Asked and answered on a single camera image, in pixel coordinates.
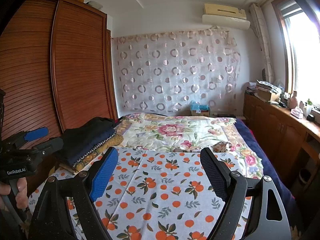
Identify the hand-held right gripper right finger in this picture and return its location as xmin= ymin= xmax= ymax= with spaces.
xmin=200 ymin=147 xmax=292 ymax=240

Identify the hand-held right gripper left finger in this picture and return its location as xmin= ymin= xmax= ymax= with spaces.
xmin=27 ymin=147 xmax=119 ymax=240

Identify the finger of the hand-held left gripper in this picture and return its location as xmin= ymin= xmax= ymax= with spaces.
xmin=31 ymin=137 xmax=65 ymax=157
xmin=12 ymin=127 xmax=50 ymax=146

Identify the person's left hand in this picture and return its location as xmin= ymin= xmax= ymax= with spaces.
xmin=0 ymin=176 xmax=29 ymax=210

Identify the small patterned cloth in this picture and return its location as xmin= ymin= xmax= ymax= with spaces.
xmin=212 ymin=141 xmax=232 ymax=153

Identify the navy blue blanket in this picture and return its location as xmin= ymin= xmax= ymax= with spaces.
xmin=235 ymin=119 xmax=304 ymax=230

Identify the orange fruit print bed sheet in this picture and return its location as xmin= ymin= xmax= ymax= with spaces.
xmin=27 ymin=146 xmax=253 ymax=240

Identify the floral quilt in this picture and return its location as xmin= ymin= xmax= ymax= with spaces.
xmin=116 ymin=112 xmax=264 ymax=178

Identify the cardboard box with blue cloth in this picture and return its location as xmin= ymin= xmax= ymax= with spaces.
xmin=190 ymin=100 xmax=211 ymax=117

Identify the wooden sideboard cabinet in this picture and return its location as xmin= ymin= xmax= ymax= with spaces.
xmin=243 ymin=93 xmax=320 ymax=188

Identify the wooden slatted wardrobe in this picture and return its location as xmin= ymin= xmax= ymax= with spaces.
xmin=0 ymin=0 xmax=118 ymax=195

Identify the dark waste bin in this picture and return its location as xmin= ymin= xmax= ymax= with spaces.
xmin=299 ymin=169 xmax=312 ymax=185

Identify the brown cardboard box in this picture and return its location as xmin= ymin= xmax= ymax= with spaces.
xmin=257 ymin=89 xmax=279 ymax=102

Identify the pink tissue pack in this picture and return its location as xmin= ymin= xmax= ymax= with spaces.
xmin=290 ymin=106 xmax=304 ymax=118

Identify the stack of papers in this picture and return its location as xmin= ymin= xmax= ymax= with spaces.
xmin=247 ymin=80 xmax=284 ymax=95

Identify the pink bottle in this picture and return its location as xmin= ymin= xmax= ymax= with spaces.
xmin=287 ymin=91 xmax=298 ymax=109

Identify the sheer circle-pattern curtain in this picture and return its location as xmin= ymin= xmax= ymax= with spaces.
xmin=111 ymin=29 xmax=241 ymax=113

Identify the white patterned window curtain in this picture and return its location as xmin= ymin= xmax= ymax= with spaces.
xmin=250 ymin=3 xmax=275 ymax=83

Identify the wooden framed window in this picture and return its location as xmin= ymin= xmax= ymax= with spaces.
xmin=271 ymin=0 xmax=320 ymax=110

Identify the wall air conditioner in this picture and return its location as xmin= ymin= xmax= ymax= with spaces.
xmin=202 ymin=3 xmax=250 ymax=30

